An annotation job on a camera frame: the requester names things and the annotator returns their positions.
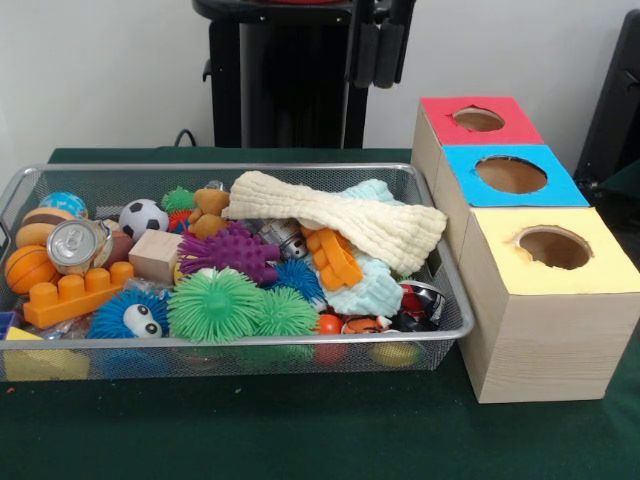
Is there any silver drink can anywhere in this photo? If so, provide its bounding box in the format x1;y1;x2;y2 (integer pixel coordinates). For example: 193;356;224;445
47;219;115;277

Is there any black stand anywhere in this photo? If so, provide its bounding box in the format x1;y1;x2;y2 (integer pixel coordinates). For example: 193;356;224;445
573;9;640;189

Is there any silver mesh bin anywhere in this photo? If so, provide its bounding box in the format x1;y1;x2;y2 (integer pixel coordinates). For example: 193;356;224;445
0;162;476;384

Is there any dark green table cloth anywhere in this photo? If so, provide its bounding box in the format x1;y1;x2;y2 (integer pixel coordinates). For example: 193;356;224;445
599;164;640;201
0;147;640;480

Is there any blue spiky ball with eyes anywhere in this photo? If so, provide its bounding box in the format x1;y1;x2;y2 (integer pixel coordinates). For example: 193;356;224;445
87;288;172;340

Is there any small soccer ball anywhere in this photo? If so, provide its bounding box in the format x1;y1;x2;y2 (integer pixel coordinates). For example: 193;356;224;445
118;198;170;240

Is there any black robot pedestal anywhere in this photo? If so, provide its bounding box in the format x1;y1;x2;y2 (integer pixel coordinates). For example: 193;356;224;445
192;0;404;149

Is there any orange toy basketball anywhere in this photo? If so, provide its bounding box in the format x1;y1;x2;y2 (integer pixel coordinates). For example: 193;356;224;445
4;244;64;296

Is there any cream knitted cloth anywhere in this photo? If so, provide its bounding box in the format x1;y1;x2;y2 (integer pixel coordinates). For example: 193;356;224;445
221;170;449;275

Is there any purple spiky toy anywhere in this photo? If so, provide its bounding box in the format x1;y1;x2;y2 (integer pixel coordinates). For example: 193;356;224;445
178;222;282;286

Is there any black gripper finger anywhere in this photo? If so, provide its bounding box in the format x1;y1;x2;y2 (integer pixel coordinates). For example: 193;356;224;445
375;0;417;90
352;0;389;89

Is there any orange plastic building block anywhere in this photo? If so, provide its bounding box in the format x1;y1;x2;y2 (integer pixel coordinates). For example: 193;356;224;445
300;225;365;290

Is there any light blue knitted cloth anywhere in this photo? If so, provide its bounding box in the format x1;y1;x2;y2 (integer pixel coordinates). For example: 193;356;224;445
325;179;407;316

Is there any long orange building block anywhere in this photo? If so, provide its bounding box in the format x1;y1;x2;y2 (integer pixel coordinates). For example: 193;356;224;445
23;261;135;330

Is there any wooden box with three holes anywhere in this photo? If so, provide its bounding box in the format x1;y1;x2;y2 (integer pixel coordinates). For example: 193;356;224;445
410;95;640;404

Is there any large green spiky ball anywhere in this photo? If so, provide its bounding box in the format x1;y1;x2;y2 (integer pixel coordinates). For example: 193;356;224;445
167;267;265;344

